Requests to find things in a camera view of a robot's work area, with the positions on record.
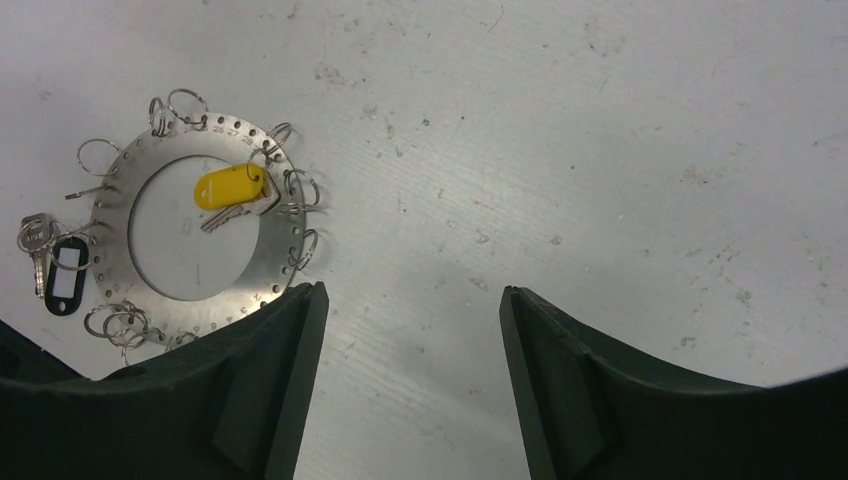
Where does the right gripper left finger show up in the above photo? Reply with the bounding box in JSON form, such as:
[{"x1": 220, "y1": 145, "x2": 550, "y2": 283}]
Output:
[{"x1": 1, "y1": 283, "x2": 329, "y2": 479}]

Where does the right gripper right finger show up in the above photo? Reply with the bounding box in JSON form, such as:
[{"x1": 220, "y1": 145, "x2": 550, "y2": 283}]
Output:
[{"x1": 499, "y1": 286, "x2": 847, "y2": 479}]

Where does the key with yellow tag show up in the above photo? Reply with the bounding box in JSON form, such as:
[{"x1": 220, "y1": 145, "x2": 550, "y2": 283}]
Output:
[{"x1": 193, "y1": 163, "x2": 280, "y2": 233}]

